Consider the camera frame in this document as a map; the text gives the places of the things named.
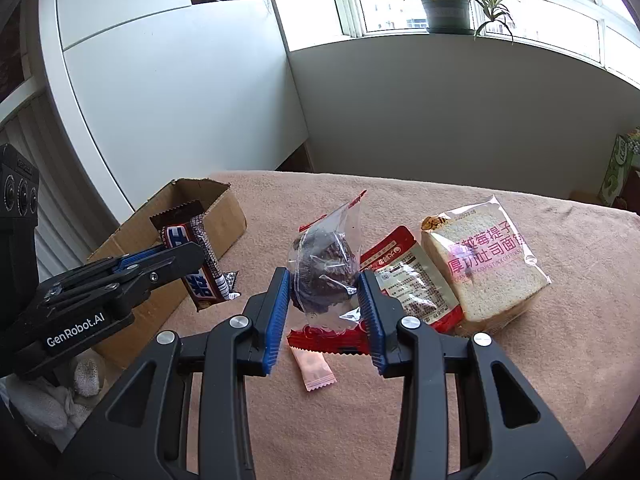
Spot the potted spider plant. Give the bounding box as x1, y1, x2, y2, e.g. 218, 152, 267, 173
404, 0, 531, 43

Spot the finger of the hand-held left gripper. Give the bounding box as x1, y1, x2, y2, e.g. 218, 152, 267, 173
102, 241, 207, 311
37, 246, 173, 307

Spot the dark muffin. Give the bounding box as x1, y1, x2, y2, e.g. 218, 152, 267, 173
287, 190, 373, 356

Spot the pink candy packet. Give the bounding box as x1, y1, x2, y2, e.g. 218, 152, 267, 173
290, 347, 336, 392

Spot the large brown chocolate bar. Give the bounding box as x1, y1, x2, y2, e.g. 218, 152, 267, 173
150, 199, 240, 312

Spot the red snack pouch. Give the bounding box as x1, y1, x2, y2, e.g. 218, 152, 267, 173
359, 225, 466, 336

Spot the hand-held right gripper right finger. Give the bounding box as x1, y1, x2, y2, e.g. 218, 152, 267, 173
356, 269, 587, 480

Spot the white cabinet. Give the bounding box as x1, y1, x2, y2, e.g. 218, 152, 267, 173
37, 0, 311, 226

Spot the green carton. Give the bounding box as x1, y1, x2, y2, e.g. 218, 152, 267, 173
600, 127, 640, 208

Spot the white cloth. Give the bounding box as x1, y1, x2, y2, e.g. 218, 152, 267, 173
0, 350, 108, 453

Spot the sliced bread in clear packet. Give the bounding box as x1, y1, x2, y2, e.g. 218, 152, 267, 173
420, 194, 552, 338

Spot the brown cardboard box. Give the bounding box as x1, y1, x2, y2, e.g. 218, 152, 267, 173
86, 177, 248, 372

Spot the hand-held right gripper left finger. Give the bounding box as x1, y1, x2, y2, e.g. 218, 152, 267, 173
57, 266, 292, 480

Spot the white framed window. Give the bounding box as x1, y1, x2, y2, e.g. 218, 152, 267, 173
320, 0, 640, 88

